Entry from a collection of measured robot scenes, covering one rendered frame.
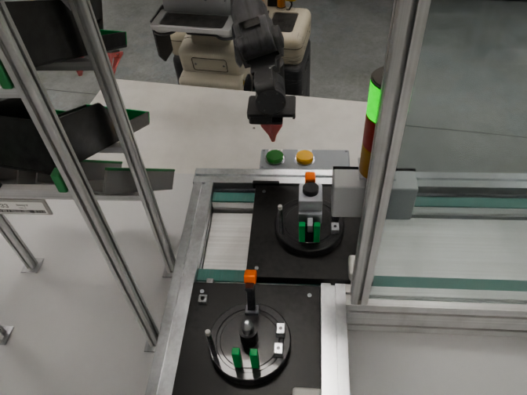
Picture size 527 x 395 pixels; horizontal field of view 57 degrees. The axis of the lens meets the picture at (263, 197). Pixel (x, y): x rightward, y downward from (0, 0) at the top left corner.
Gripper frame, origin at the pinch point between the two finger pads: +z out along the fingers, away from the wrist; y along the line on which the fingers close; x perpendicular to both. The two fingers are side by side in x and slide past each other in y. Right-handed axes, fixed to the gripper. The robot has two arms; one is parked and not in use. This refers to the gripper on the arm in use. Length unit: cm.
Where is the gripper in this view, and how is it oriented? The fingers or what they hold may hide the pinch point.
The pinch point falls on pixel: (273, 137)
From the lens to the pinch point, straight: 111.3
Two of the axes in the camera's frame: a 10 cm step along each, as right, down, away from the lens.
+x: 0.7, -7.5, 6.6
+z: 0.5, 6.7, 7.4
